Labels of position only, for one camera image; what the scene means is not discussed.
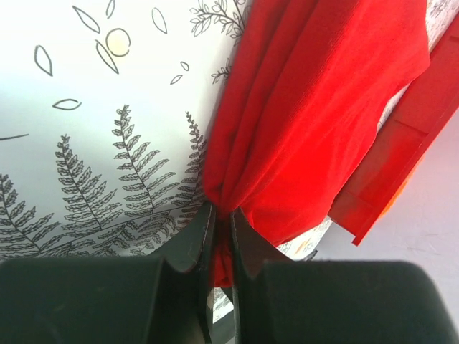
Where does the red plastic bin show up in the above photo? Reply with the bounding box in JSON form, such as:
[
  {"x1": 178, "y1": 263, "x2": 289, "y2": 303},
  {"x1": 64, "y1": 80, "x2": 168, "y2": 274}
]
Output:
[{"x1": 329, "y1": 19, "x2": 458, "y2": 246}]

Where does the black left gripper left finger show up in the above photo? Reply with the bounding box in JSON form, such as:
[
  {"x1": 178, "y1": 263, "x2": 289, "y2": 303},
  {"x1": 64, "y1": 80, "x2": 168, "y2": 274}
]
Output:
[{"x1": 1, "y1": 203, "x2": 216, "y2": 343}]

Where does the red t shirt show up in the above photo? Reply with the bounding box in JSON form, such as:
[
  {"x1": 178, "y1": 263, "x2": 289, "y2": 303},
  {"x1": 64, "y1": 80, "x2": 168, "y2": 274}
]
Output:
[{"x1": 203, "y1": 1, "x2": 430, "y2": 287}]

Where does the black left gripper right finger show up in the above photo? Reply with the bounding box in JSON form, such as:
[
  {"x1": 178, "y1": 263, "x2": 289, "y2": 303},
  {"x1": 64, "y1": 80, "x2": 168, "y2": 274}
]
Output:
[{"x1": 231, "y1": 210, "x2": 454, "y2": 343}]

